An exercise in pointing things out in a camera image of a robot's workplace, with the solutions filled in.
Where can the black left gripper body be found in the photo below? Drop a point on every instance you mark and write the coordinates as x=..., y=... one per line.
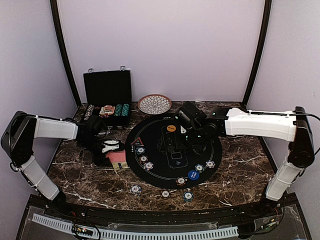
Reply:
x=98, y=160

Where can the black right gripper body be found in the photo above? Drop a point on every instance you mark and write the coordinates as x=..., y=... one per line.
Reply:
x=192, y=142

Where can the red playing card deck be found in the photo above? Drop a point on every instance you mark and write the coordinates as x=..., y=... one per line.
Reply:
x=116, y=157

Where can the orange big blind button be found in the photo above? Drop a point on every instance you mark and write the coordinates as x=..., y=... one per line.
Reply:
x=171, y=128

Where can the blue small blind button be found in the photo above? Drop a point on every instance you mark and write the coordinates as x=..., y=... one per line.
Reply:
x=193, y=175

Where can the blue tan chip stack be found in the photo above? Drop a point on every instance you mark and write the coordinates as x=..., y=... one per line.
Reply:
x=135, y=190

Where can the blue green chip stack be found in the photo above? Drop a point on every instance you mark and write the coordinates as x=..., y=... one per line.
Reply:
x=188, y=196

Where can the brown white chip stack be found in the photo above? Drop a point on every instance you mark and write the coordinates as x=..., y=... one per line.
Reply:
x=165, y=194

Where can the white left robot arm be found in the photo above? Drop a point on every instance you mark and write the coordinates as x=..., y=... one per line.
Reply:
x=18, y=140

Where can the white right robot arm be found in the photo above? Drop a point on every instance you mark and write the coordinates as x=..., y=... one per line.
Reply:
x=291, y=126

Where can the triangular all in button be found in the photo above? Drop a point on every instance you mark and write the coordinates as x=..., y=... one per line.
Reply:
x=137, y=142

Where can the red dice row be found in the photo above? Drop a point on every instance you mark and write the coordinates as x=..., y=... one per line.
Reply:
x=105, y=115

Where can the cards in case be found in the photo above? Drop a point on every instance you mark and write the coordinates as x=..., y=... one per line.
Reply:
x=104, y=112

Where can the green chip row left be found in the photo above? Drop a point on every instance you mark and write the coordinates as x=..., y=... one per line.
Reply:
x=118, y=110

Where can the green chip row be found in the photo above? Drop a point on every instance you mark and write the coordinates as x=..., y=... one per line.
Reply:
x=125, y=110
x=118, y=110

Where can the round black poker mat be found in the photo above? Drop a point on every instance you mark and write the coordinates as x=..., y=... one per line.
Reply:
x=168, y=165

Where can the green chip row right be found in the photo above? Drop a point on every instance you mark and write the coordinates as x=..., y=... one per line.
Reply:
x=125, y=110

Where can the blue tan chip row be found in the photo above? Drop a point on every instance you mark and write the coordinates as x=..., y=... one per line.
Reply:
x=88, y=112

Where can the black poker chip case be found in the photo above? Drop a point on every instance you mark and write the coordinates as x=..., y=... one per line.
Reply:
x=108, y=88

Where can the patterned ceramic plate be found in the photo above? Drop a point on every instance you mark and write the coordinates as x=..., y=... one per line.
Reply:
x=154, y=104

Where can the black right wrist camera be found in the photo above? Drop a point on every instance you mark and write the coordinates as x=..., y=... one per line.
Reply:
x=188, y=114

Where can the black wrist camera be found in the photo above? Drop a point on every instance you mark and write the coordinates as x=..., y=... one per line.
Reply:
x=94, y=124
x=188, y=114

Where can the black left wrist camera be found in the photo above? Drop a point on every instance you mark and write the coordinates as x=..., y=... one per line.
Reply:
x=94, y=124

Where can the white cable tray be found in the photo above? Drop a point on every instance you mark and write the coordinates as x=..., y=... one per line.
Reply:
x=118, y=231

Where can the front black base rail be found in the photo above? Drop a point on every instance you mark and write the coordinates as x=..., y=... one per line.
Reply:
x=244, y=214

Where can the black corner frame post left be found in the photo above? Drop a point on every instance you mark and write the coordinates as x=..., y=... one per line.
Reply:
x=63, y=51

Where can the black corner frame post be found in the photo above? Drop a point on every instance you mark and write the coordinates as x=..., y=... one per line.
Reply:
x=63, y=51
x=258, y=53

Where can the black corner frame post right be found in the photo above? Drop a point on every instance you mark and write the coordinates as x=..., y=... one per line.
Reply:
x=258, y=53

